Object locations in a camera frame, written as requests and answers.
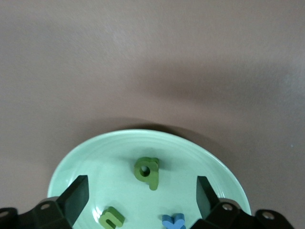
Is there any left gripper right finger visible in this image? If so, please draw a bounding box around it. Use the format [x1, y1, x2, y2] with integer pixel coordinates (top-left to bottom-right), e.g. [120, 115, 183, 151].
[190, 176, 297, 229]

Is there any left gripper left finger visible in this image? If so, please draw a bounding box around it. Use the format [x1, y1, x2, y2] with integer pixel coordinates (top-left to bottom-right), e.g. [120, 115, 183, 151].
[0, 175, 90, 229]

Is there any blue foam letter x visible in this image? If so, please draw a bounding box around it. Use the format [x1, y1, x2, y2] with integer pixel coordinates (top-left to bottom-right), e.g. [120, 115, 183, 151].
[162, 213, 186, 229]

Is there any green foam letter u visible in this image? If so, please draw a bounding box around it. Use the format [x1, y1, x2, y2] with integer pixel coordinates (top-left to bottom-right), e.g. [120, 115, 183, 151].
[99, 206, 126, 229]

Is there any green foam letter p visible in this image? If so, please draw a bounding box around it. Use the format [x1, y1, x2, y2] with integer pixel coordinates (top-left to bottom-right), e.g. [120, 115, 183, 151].
[133, 156, 160, 191]

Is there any green plate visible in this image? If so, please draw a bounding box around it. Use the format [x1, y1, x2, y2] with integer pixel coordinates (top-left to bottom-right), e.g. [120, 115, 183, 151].
[47, 129, 253, 229]

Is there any brown table cover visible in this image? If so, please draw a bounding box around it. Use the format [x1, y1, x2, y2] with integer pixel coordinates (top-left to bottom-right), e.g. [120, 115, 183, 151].
[0, 0, 305, 229]

